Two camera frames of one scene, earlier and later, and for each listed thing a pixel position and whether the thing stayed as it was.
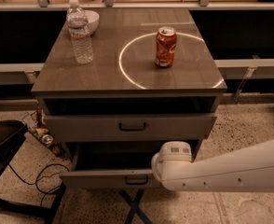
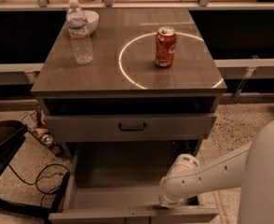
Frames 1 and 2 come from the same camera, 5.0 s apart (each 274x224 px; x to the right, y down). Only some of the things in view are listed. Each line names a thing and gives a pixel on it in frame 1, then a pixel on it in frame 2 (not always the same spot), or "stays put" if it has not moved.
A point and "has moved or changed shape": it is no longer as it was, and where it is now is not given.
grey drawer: x=112 y=165 has moved or changed shape
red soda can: x=166 y=40 stays put
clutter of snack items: x=35 y=123 stays put
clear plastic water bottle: x=77 y=26 stays put
